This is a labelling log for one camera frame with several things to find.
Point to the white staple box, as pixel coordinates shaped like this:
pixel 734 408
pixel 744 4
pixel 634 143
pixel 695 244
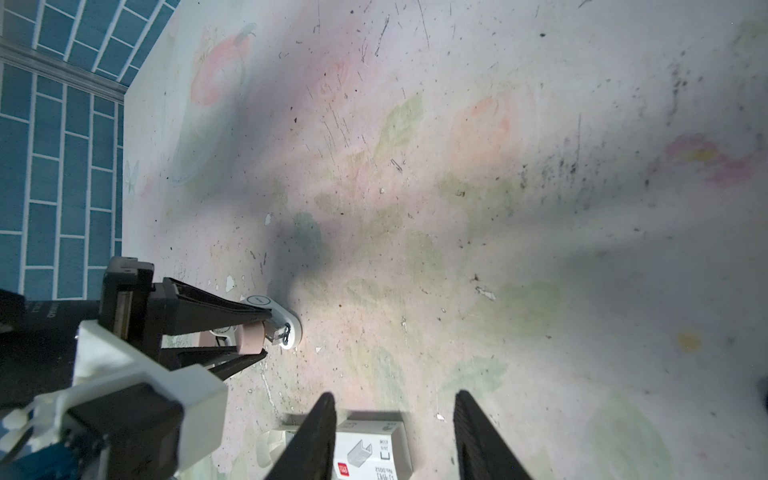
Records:
pixel 368 445

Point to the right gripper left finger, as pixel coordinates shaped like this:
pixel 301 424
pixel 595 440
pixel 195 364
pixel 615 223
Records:
pixel 309 455

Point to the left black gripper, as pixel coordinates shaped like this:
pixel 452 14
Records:
pixel 140 312

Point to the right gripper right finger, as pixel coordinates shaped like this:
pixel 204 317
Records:
pixel 482 454

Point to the pink stapler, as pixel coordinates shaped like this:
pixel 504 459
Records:
pixel 282 329

